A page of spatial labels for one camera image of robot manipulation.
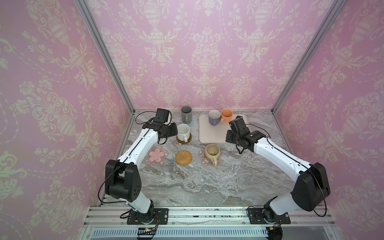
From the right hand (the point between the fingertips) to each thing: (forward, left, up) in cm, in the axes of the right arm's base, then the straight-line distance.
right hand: (230, 135), depth 86 cm
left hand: (+4, +31, +2) cm, 31 cm away
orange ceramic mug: (+23, -3, -9) cm, 25 cm away
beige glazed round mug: (-3, +10, -14) cm, 17 cm away
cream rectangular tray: (+12, +11, -15) cm, 22 cm away
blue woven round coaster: (+18, +25, -10) cm, 32 cm away
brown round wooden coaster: (+8, +25, -15) cm, 30 cm away
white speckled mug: (+13, +28, -11) cm, 33 cm away
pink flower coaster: (-2, +46, -16) cm, 49 cm away
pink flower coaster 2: (-8, +14, -15) cm, 22 cm away
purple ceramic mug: (+24, +6, -11) cm, 27 cm away
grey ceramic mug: (+24, +26, -6) cm, 35 cm away
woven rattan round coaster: (-5, +28, -16) cm, 33 cm away
